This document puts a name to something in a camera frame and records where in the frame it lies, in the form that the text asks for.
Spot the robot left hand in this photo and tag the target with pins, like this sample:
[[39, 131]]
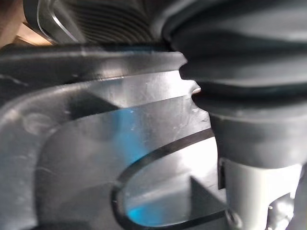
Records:
[[239, 48]]

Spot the black plastic housing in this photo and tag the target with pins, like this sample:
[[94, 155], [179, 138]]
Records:
[[96, 143]]

